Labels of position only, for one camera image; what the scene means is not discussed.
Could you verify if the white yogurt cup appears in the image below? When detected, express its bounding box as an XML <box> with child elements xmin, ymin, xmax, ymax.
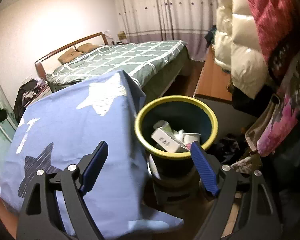
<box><xmin>183</xmin><ymin>133</ymin><xmax>200</xmax><ymax>147</ymax></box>

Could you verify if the white cardboard box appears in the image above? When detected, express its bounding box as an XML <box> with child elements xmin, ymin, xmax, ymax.
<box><xmin>151</xmin><ymin>128</ymin><xmax>189</xmax><ymax>153</ymax></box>

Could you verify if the white paper cup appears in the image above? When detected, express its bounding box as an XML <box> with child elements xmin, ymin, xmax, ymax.
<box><xmin>153</xmin><ymin>120</ymin><xmax>173</xmax><ymax>133</ymax></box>

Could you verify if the yellow rimmed trash bin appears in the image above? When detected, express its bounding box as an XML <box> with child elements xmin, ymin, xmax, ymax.
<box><xmin>134</xmin><ymin>95</ymin><xmax>219</xmax><ymax>181</ymax></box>

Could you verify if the dark clothes pile on nightstand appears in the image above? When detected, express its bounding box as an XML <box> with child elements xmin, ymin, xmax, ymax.
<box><xmin>13</xmin><ymin>78</ymin><xmax>46</xmax><ymax>123</ymax></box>

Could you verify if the blue star tablecloth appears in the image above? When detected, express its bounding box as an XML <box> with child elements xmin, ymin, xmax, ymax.
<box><xmin>0</xmin><ymin>70</ymin><xmax>183</xmax><ymax>239</ymax></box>

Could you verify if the white nightstand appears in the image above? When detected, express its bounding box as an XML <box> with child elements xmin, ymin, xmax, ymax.
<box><xmin>23</xmin><ymin>85</ymin><xmax>52</xmax><ymax>108</ymax></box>

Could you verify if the beige handbag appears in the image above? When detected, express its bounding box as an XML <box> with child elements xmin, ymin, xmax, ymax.
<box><xmin>245</xmin><ymin>94</ymin><xmax>281</xmax><ymax>152</ymax></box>

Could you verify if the wooden low cabinet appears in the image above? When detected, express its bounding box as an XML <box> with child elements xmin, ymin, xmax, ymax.
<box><xmin>193</xmin><ymin>47</ymin><xmax>255</xmax><ymax>133</ymax></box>

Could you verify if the left brown pillow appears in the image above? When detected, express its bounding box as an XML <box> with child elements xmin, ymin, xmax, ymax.
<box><xmin>58</xmin><ymin>48</ymin><xmax>83</xmax><ymax>64</ymax></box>

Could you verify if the brown pillow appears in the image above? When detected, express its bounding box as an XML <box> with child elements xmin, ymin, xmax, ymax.
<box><xmin>58</xmin><ymin>48</ymin><xmax>83</xmax><ymax>64</ymax></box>
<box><xmin>77</xmin><ymin>43</ymin><xmax>100</xmax><ymax>54</ymax></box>

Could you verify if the green plaid duvet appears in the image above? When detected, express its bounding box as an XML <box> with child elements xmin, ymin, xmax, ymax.
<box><xmin>46</xmin><ymin>40</ymin><xmax>189</xmax><ymax>87</ymax></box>

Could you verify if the right brown pillow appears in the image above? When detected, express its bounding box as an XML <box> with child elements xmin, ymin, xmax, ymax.
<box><xmin>77</xmin><ymin>43</ymin><xmax>100</xmax><ymax>54</ymax></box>

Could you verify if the cream puffer jacket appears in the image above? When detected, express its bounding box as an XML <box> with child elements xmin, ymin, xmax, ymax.
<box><xmin>215</xmin><ymin>0</ymin><xmax>269</xmax><ymax>99</ymax></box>

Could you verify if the clothes pile on cabinet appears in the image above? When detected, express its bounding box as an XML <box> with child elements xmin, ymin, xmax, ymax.
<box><xmin>204</xmin><ymin>25</ymin><xmax>217</xmax><ymax>48</ymax></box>

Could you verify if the pink floral bag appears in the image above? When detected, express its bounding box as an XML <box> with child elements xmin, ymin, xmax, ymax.
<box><xmin>257</xmin><ymin>53</ymin><xmax>300</xmax><ymax>157</ymax></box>

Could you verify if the yellow box on far nightstand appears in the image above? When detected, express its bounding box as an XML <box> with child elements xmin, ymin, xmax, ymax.
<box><xmin>117</xmin><ymin>31</ymin><xmax>127</xmax><ymax>41</ymax></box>

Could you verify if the pink white curtain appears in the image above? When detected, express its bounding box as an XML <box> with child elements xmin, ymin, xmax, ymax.
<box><xmin>115</xmin><ymin>0</ymin><xmax>218</xmax><ymax>61</ymax></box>

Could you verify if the red puffer jacket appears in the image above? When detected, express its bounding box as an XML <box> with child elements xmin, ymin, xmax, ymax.
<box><xmin>248</xmin><ymin>0</ymin><xmax>299</xmax><ymax>61</ymax></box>

